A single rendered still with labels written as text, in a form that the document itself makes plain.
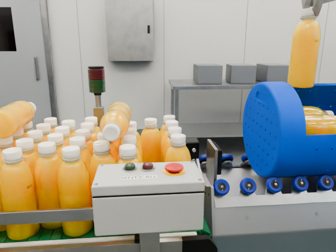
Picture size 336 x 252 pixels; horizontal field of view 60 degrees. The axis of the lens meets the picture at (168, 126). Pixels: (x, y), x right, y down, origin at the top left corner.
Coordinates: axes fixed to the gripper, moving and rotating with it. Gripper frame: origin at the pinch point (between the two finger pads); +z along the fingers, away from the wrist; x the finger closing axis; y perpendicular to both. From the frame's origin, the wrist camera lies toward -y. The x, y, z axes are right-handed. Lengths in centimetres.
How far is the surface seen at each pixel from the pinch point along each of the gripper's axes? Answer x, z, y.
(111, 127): -16, 27, -53
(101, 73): 34, 19, -61
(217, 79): 261, 45, 46
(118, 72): 340, 42, -76
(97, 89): 33, 25, -63
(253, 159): 2.2, 43.2, -11.4
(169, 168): -30, 31, -41
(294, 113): -11.7, 25.6, -7.7
